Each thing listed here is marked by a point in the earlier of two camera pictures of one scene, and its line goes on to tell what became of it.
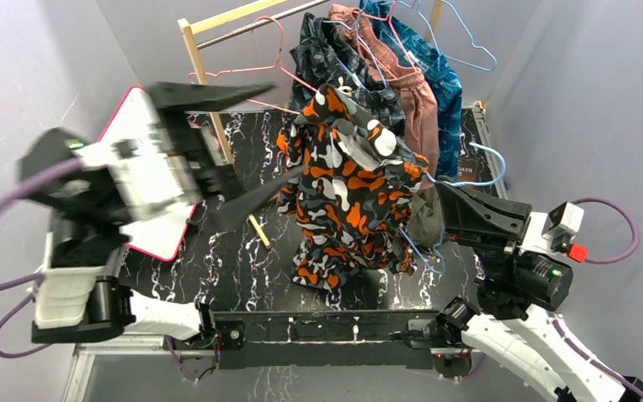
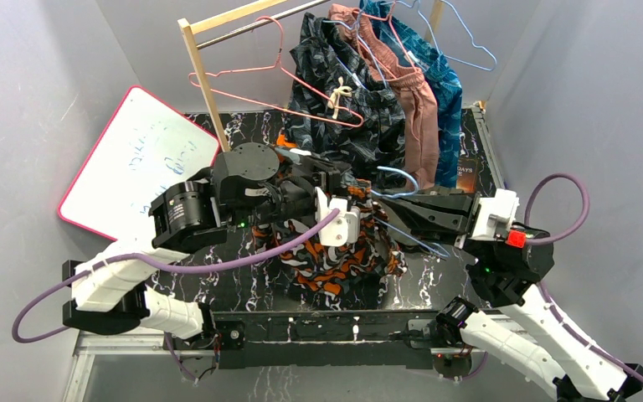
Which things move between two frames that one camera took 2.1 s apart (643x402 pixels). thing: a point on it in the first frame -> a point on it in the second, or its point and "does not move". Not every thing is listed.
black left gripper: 182,138 -> 321,175
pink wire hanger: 278,62 does not move
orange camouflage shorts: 347,211 -> 347,277
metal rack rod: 263,23 does not move
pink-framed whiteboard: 156,190 does not move
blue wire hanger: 439,270 -> 439,249
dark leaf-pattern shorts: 321,55 does not move
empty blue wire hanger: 491,54 does not move
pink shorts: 417,102 does not move
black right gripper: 487,223 -> 436,215
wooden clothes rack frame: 187,25 does not move
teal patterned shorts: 419,48 does not move
